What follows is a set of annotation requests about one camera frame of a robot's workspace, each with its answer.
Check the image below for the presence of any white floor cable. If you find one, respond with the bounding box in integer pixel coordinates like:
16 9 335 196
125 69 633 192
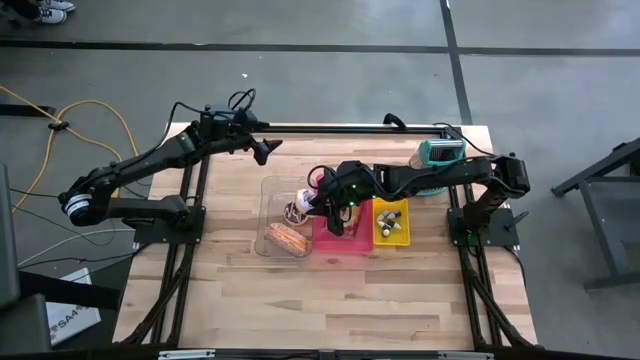
17 227 136 267

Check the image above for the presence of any metal grater teal handle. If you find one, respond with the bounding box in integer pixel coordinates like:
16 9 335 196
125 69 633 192
409 138 468 198

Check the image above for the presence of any black flat bar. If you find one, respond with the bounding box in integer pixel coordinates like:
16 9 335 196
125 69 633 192
17 271 122 311

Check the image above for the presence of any black curved frame hook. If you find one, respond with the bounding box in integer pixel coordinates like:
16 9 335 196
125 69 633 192
382 112 409 132

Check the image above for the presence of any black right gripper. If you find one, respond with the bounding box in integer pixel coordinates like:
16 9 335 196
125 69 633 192
305 160 384 237

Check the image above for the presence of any silver edge bracket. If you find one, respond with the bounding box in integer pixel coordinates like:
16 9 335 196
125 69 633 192
158 349 216 360
438 351 495 360

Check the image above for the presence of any yellow plastic basket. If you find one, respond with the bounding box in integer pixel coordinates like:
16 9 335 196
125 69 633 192
372 196 412 248

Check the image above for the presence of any sugared bread pastry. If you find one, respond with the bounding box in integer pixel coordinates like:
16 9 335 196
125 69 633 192
264 222 310 259

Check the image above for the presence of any red snack packet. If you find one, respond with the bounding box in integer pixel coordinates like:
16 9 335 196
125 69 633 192
327 202 362 240

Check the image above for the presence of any black aluminium table frame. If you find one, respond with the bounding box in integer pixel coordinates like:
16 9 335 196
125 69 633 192
119 123 539 351

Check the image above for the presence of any chocolate frosted donut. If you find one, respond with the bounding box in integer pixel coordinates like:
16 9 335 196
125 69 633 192
283 200 309 227

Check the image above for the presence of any yellow extension cable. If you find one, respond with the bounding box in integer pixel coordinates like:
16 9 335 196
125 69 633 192
0 84 151 215

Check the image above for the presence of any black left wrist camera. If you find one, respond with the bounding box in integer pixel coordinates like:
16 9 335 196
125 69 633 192
202 103 236 126

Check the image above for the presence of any white cardboard box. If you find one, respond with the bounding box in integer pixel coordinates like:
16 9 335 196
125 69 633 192
44 267 102 347

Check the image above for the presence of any clear plastic bin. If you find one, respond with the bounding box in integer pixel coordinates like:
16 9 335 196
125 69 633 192
252 174 316 259

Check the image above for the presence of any black metal stand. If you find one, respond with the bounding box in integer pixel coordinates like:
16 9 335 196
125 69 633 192
551 137 640 292

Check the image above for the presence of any person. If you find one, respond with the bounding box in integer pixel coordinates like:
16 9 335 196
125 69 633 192
0 0 77 25

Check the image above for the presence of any black power cable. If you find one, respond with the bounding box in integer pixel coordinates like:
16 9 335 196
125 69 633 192
432 122 501 159

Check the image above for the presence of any pink plastic bin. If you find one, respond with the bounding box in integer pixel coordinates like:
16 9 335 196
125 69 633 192
312 172 375 254

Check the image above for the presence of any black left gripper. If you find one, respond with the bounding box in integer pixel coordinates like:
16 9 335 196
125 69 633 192
197 122 283 167

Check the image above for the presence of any black floor strip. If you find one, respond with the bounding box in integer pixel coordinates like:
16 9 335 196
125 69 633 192
0 103 56 119

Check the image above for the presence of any black floor cable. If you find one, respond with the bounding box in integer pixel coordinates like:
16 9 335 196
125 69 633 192
8 187 66 201

